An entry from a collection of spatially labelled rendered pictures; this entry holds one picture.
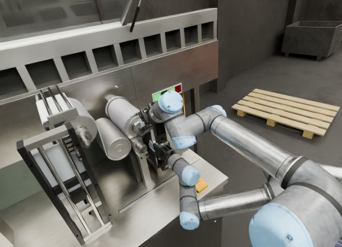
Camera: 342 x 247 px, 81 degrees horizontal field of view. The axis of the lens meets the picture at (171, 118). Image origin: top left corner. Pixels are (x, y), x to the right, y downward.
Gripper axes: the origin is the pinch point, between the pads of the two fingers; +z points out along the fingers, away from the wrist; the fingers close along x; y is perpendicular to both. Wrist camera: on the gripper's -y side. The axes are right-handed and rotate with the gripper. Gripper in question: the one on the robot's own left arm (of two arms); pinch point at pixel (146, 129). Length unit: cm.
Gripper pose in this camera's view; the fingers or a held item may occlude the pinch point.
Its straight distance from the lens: 95.7
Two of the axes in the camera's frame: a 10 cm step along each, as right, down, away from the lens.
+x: -8.1, 3.8, -4.5
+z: -3.7, 2.6, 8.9
